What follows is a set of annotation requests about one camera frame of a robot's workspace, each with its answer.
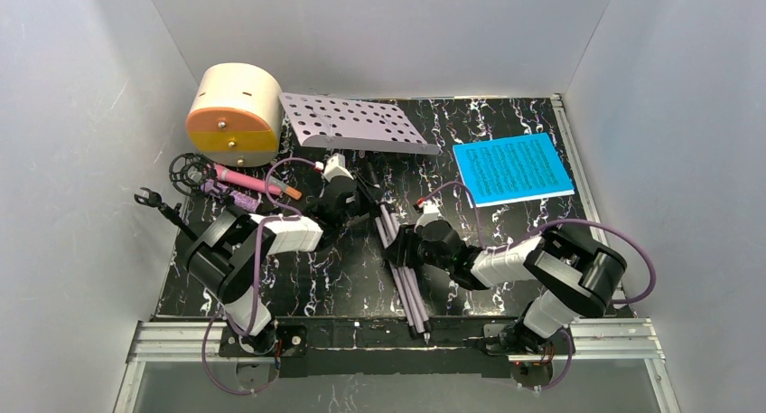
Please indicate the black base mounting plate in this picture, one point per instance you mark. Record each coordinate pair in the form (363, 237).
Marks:
(318, 346)

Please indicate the purple tripod music stand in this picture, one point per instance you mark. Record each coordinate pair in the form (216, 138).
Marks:
(348, 278)

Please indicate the black round-base desktop mic stand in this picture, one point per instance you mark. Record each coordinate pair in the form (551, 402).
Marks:
(152, 199)

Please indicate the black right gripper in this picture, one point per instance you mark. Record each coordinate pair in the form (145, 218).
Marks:
(405, 246)

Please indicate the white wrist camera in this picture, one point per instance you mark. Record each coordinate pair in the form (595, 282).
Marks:
(335, 167)
(429, 212)

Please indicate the blue sheet music page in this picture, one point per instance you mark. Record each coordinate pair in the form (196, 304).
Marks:
(526, 164)

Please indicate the white sheet music book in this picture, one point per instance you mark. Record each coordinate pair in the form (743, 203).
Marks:
(481, 202)

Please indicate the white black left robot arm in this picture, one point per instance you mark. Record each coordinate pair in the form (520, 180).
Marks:
(226, 255)

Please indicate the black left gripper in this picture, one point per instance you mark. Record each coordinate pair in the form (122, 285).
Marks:
(354, 203)

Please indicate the pink microphone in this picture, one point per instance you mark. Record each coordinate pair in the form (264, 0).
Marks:
(252, 183)

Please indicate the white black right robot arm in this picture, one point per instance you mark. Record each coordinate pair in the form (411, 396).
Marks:
(579, 274)

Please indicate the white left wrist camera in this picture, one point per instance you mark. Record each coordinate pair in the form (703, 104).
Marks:
(335, 167)

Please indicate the beige orange drawer cabinet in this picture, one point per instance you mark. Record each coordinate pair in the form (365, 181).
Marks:
(236, 116)

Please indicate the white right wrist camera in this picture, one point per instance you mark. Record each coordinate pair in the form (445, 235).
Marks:
(429, 212)

